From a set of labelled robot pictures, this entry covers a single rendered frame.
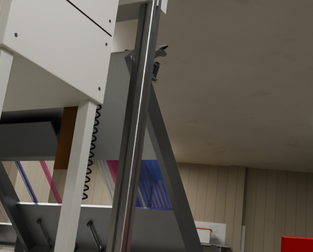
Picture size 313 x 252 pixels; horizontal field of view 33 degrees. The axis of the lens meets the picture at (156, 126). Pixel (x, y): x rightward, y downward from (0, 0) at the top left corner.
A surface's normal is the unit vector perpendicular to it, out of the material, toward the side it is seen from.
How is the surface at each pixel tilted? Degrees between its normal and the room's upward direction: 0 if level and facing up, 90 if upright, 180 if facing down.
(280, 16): 180
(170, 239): 138
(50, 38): 90
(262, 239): 90
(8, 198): 90
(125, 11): 180
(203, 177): 90
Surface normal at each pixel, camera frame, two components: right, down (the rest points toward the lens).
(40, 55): 0.87, -0.04
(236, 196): -0.15, -0.30
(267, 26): -0.11, 0.95
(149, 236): -0.40, 0.50
